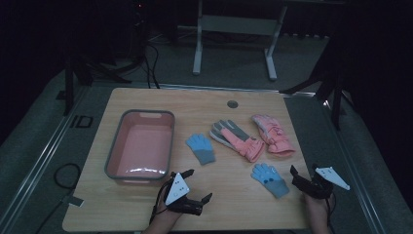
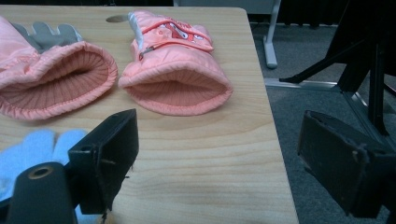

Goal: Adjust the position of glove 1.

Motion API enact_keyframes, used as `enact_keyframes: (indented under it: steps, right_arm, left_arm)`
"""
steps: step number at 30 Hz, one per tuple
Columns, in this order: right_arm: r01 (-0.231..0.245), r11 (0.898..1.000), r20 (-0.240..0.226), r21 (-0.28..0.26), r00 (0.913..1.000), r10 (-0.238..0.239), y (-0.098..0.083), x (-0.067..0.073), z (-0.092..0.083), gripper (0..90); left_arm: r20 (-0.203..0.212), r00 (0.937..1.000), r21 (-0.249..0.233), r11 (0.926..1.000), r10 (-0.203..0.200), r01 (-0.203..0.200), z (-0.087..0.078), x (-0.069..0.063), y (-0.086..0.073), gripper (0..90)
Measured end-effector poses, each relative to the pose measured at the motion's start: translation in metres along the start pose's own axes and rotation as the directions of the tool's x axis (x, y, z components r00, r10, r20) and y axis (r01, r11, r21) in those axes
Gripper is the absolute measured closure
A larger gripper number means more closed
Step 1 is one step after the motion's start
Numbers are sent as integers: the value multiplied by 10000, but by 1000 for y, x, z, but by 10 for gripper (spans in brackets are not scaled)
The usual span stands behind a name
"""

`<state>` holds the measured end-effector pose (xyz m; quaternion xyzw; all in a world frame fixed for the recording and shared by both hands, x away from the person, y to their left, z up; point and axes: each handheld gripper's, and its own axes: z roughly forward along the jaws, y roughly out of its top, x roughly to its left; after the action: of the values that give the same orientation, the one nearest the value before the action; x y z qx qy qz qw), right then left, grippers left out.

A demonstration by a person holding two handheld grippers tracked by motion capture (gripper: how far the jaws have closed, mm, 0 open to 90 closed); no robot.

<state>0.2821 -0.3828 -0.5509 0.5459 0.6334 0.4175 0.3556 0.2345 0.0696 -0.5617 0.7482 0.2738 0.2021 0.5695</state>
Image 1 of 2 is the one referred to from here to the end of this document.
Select black metal stand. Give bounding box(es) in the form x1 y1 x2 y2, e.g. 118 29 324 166
62 48 144 117
281 32 346 131

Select person's right hand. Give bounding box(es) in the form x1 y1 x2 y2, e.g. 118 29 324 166
303 193 336 224

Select blue knit glove dark dots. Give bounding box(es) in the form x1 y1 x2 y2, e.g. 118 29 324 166
250 162 290 199

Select white metal desk frame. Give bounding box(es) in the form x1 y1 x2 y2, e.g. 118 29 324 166
192 0 288 82

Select blue knit glove grey cuff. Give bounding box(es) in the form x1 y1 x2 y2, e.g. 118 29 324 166
185 133 216 166

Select metal floor rail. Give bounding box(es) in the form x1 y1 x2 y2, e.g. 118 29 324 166
0 86 91 232
158 83 317 98
322 98 389 234

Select grey tape patch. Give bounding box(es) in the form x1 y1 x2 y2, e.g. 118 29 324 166
61 194 85 208

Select pink basin grey rim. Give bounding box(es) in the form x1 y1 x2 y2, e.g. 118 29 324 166
103 109 176 186

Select black hanging cable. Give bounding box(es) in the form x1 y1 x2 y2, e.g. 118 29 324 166
142 41 161 90

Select person's left hand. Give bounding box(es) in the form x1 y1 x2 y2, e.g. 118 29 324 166
150 207 183 229

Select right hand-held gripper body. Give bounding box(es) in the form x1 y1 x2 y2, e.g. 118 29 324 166
291 166 352 200

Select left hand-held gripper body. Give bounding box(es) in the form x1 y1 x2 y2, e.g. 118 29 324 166
163 172 205 216

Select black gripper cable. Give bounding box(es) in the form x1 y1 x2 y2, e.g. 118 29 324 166
325 194 337 228
149 179 173 226

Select black floor cable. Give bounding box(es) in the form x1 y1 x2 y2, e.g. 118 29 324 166
34 162 83 234

